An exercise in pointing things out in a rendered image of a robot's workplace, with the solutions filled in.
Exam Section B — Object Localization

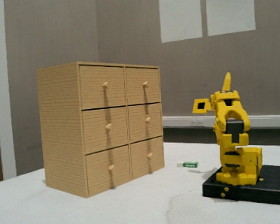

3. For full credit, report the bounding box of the tan wooden chest of drawers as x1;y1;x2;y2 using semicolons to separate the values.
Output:
36;62;165;198

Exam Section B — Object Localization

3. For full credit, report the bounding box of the tan cardboard drawer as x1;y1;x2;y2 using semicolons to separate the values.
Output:
127;103;162;141
79;66;126;107
85;145;130;195
125;68;160;103
82;107;128;152
130;136;163;178

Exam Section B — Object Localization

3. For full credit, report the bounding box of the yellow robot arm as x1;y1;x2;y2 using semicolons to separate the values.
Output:
210;90;260;186

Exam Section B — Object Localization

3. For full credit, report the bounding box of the white eraser with green sleeve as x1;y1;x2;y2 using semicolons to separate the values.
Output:
177;162;199;168

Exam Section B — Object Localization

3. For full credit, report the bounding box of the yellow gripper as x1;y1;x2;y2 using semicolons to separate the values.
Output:
193;73;230;120

